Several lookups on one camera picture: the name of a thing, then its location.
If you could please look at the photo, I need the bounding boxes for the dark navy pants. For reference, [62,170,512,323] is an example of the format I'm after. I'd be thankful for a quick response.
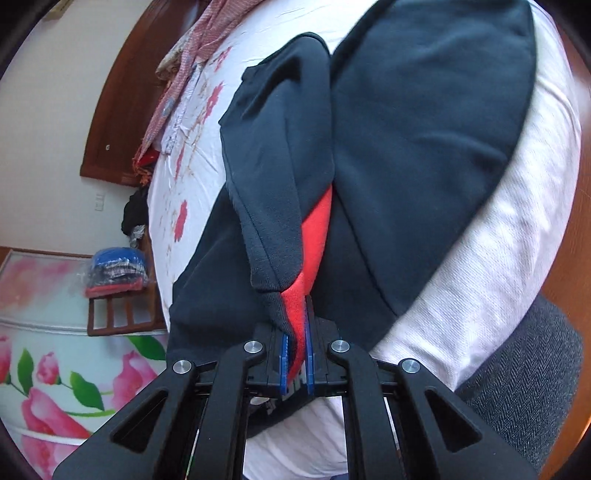
[168,1,536,380]

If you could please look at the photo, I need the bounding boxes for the black clothing heap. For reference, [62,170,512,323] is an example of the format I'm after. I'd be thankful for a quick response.
[121,186,148,237]

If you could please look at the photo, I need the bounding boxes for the grey tweed garment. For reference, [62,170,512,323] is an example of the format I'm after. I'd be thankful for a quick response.
[456,295,583,471]

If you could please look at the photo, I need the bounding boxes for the floral wardrobe door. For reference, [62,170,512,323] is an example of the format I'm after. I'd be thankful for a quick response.
[1,250,167,479]

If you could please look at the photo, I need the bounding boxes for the wooden bedside stool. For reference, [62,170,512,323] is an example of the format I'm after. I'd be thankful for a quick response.
[87,286,166,337]

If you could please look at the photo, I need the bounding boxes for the blue red bagged clothes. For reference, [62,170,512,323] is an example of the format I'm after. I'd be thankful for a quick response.
[85,247,148,299]

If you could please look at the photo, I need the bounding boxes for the white bed sheet mattress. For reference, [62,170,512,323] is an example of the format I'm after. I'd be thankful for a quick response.
[146,0,583,480]

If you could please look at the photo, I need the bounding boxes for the dark wooden headboard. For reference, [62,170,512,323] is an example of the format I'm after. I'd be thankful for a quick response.
[79,0,207,187]

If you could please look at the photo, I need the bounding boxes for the pink patterned quilt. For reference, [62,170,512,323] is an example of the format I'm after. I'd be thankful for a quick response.
[132,0,261,184]

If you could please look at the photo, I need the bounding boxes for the white wall socket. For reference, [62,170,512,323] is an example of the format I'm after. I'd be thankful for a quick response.
[94,193,105,212]

